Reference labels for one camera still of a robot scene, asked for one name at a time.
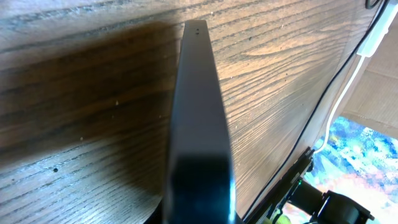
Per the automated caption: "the Samsung Galaxy smartphone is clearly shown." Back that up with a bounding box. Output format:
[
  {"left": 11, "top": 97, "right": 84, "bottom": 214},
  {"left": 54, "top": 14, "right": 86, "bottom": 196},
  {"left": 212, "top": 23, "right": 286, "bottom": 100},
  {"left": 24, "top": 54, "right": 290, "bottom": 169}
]
[{"left": 163, "top": 20, "right": 236, "bottom": 223}]

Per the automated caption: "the black charger cable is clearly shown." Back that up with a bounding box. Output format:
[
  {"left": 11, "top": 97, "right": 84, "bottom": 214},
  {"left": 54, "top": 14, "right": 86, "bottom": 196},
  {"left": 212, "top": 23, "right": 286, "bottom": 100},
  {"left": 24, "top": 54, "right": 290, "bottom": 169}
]
[{"left": 242, "top": 0, "right": 391, "bottom": 220}]

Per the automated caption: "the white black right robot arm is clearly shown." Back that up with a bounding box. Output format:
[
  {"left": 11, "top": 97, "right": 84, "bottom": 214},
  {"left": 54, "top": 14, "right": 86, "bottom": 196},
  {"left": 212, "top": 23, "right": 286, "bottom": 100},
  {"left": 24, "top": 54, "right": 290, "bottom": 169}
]
[{"left": 284, "top": 179, "right": 375, "bottom": 224}]

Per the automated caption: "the white power strip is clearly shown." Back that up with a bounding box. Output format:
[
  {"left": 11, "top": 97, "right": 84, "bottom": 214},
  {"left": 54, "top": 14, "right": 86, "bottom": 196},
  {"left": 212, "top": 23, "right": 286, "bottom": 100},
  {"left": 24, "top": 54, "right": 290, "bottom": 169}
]
[{"left": 357, "top": 0, "right": 397, "bottom": 57}]

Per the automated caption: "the white power strip cord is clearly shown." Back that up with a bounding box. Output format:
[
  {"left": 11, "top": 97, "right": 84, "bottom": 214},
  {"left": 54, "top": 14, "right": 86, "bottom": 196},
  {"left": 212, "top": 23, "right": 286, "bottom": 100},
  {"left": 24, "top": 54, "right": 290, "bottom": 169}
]
[{"left": 312, "top": 55, "right": 367, "bottom": 156}]

